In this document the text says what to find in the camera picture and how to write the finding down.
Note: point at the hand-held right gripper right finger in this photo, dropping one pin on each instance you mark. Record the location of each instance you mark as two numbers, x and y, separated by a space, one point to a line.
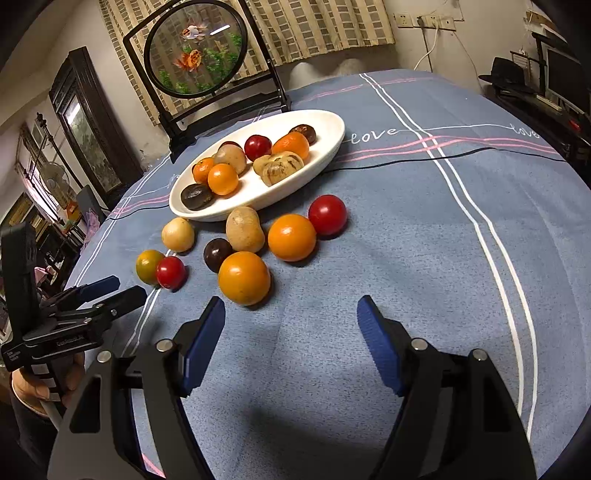
381 346

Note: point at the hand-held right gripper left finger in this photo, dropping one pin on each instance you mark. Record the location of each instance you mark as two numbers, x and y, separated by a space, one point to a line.
203 346

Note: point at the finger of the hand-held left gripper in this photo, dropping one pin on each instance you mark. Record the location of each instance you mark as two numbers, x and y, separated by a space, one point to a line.
129 297
99 285

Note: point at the large orange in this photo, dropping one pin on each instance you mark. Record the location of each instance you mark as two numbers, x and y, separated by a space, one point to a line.
244 278

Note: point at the small tan fruit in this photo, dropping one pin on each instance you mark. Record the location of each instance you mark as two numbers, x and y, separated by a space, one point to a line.
260 164

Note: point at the white oval plate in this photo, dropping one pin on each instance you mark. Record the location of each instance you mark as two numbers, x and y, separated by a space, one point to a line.
323 134

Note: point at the person's left forearm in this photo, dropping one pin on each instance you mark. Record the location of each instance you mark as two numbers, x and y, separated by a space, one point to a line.
27 438

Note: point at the person's left hand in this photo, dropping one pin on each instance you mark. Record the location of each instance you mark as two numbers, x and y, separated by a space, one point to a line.
76 374

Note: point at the yellow green fruit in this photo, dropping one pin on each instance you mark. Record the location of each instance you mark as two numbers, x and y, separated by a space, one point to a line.
147 265

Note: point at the red round fruit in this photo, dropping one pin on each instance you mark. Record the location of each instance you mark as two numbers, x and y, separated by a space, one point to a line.
171 272
257 146
327 214

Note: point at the blue striped tablecloth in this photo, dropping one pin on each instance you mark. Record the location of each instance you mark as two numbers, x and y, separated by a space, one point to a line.
415 277

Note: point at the tan round fruit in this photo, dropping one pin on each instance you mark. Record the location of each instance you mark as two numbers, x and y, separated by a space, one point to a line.
178 234
231 159

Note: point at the standing fan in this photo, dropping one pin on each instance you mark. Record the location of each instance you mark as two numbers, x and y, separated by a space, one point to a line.
55 177

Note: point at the tan potato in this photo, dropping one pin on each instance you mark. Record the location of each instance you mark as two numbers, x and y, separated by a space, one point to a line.
244 229

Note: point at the dark wooden framed mirror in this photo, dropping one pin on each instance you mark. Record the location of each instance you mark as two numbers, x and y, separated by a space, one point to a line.
87 134

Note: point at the tan striped fruit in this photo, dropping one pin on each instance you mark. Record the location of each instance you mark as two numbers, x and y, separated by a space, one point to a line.
282 168

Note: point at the round embroidered screen black stand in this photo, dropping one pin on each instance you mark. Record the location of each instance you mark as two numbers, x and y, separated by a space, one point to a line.
194 46

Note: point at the white cushion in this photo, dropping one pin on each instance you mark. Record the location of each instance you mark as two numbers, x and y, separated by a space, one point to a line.
323 73

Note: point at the black hat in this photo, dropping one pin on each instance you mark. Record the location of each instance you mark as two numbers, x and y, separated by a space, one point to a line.
503 71

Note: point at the beige striped curtain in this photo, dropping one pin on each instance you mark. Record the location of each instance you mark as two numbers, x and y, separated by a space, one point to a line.
314 27

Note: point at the computer monitor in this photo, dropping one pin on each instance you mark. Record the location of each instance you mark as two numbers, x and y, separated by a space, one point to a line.
568 76

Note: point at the wall socket strip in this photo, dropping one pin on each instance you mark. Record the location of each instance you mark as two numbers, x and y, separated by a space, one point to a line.
422 21

